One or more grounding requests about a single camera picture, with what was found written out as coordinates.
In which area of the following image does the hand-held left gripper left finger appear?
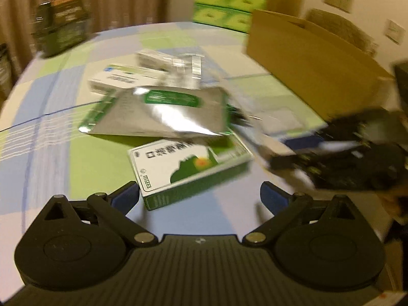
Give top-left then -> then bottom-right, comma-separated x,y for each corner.
43,181 -> 158,247

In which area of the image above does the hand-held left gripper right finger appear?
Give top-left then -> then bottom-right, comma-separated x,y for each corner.
244,181 -> 356,247

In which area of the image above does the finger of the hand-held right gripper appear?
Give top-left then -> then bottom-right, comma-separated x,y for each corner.
266,140 -> 338,183

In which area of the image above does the green and white medicine box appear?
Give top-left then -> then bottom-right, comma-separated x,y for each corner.
127,132 -> 254,211

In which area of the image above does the silver foil pouch green label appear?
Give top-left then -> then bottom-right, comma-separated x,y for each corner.
79,86 -> 232,137

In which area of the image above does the brown cardboard box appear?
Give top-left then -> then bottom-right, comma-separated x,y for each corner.
245,9 -> 396,128

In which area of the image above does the clear plastic tool package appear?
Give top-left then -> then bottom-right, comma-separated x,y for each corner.
172,53 -> 205,90

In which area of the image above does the white medicine box green stripe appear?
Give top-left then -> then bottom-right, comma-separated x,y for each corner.
87,64 -> 166,94

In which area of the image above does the quilted brown chair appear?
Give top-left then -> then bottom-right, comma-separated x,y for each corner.
306,8 -> 378,56

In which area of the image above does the small white medicine box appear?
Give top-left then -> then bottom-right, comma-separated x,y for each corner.
136,49 -> 179,71

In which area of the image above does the stack of green tissue packs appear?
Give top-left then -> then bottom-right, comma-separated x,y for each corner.
193,0 -> 271,34

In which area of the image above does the dark green plastic basket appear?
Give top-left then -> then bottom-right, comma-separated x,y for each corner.
32,0 -> 93,58

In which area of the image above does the brown curtain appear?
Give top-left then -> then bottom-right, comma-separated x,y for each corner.
0,0 -> 195,43

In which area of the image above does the beige wall switch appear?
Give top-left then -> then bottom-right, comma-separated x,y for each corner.
385,19 -> 407,43
323,0 -> 354,13

